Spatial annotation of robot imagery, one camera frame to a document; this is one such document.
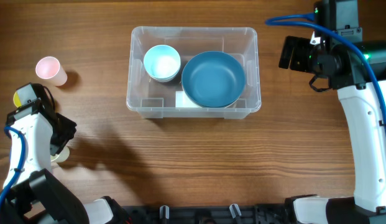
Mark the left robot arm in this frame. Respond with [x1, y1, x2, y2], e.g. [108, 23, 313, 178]
[0, 83, 132, 224]

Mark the left blue cable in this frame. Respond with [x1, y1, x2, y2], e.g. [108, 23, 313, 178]
[0, 126, 27, 224]

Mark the pink plastic cup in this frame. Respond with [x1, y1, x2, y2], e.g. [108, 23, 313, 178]
[35, 57, 68, 86]

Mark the dark blue plastic plate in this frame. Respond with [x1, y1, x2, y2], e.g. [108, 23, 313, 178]
[181, 50, 247, 108]

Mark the blue cable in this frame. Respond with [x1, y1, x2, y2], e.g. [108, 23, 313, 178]
[0, 126, 27, 224]
[264, 12, 386, 156]

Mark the cream plastic cup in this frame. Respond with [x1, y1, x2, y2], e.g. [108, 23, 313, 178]
[50, 146, 70, 163]

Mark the cream plastic plate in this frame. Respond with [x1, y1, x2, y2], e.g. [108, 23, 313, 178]
[182, 84, 244, 108]

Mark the clear plastic storage bin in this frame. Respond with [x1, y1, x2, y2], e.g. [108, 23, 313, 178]
[126, 26, 262, 119]

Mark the light blue plastic bowl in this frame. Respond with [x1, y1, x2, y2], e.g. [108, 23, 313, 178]
[143, 45, 181, 78]

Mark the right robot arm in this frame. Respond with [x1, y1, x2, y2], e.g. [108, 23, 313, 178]
[267, 1, 386, 223]

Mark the mint green plastic bowl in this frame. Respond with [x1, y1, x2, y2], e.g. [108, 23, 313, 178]
[152, 77, 175, 83]

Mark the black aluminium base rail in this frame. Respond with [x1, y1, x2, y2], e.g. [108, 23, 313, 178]
[124, 203, 298, 224]

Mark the yellow plastic cup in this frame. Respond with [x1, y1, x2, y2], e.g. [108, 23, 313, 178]
[13, 92, 22, 108]

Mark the right blue cable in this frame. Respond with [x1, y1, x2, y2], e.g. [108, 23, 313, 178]
[264, 12, 386, 156]

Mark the white label in bin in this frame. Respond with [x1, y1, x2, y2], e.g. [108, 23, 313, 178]
[175, 91, 200, 108]

